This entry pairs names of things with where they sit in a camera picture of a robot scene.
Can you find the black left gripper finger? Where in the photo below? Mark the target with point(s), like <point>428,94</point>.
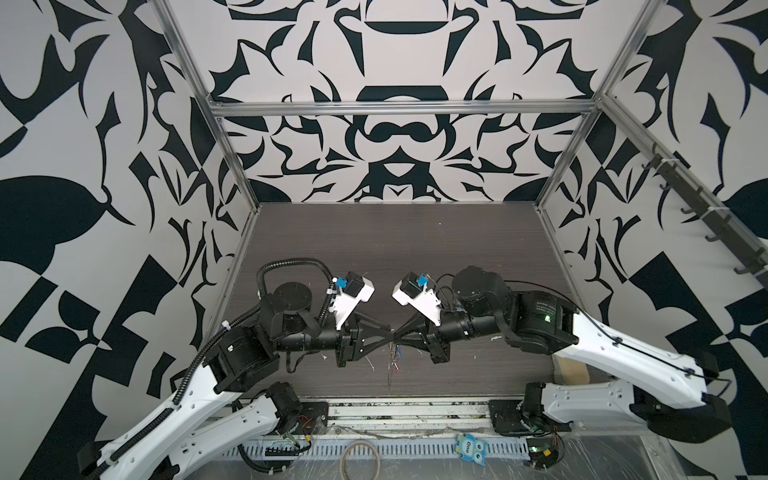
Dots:
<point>377,349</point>
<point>370,329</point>

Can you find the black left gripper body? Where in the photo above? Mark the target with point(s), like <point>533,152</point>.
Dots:
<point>347,344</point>

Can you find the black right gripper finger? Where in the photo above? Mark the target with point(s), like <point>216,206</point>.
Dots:
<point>414,327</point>
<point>413,342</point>

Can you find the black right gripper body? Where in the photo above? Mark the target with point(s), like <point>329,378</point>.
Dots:
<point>441,348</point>

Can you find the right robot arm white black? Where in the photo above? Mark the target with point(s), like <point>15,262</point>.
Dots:
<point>666,391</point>

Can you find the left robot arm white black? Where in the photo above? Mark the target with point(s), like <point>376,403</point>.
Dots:
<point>203,418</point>

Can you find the beige tape roll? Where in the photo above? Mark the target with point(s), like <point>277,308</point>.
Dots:
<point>355,455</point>

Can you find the blue owl toy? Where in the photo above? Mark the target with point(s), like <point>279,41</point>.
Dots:
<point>471,449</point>

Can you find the green lit circuit board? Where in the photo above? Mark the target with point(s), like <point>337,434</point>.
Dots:
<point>544,452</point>

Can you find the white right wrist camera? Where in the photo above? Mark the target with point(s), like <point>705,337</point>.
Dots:
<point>420,292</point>

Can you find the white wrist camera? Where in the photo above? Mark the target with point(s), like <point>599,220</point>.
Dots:
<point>347,292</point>
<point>420,292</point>

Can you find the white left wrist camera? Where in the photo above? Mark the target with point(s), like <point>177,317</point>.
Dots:
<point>347,292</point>

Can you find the white slotted cable duct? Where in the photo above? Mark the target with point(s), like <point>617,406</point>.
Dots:
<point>326,449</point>

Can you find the black wall hook rack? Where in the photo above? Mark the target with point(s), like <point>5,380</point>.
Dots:
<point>701,204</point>

